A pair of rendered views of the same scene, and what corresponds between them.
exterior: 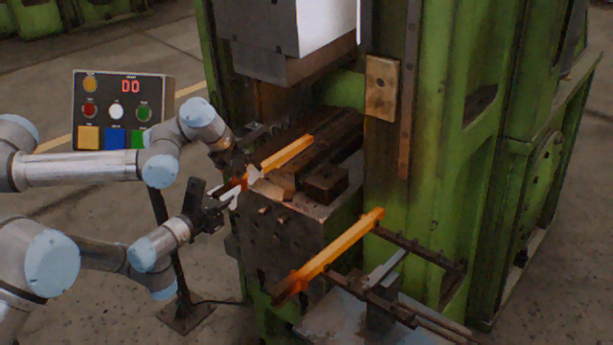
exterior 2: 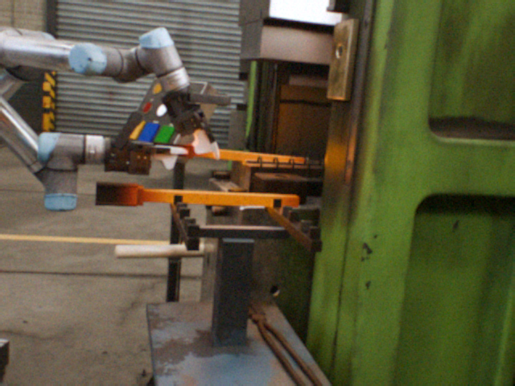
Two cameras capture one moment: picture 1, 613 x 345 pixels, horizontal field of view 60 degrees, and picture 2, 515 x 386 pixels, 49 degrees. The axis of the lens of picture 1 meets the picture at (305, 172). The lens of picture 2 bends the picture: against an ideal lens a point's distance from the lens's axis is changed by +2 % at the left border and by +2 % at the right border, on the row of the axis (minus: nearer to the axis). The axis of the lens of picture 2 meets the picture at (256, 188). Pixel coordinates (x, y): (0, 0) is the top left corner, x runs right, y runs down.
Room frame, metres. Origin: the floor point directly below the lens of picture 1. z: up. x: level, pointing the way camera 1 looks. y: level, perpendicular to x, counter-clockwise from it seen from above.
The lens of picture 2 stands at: (0.08, -0.77, 1.19)
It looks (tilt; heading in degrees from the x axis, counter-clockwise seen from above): 10 degrees down; 33
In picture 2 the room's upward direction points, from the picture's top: 5 degrees clockwise
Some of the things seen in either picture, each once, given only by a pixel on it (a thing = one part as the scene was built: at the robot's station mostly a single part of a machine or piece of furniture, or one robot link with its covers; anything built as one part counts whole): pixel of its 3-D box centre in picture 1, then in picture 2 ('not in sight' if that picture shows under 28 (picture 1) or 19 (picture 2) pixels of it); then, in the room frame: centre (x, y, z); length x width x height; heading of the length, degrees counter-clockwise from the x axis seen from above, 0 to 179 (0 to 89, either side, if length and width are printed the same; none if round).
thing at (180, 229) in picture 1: (177, 232); (95, 150); (1.05, 0.34, 1.00); 0.08 x 0.05 x 0.08; 50
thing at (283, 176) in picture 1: (310, 142); (308, 174); (1.53, -0.02, 0.96); 0.42 x 0.20 x 0.09; 140
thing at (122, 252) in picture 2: not in sight; (181, 251); (1.52, 0.43, 0.62); 0.44 x 0.05 x 0.05; 140
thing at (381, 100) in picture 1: (381, 88); (342, 60); (1.27, -0.22, 1.27); 0.09 x 0.02 x 0.17; 50
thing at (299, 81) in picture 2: (320, 60); (335, 78); (1.54, -0.07, 1.24); 0.30 x 0.07 x 0.06; 140
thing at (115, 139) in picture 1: (115, 140); (150, 133); (1.54, 0.63, 1.01); 0.07 x 0.05 x 0.07; 75
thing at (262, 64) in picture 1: (305, 39); (322, 48); (1.53, -0.02, 1.32); 0.42 x 0.20 x 0.10; 140
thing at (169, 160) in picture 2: (232, 200); (170, 158); (1.19, 0.21, 0.99); 0.09 x 0.03 x 0.06; 137
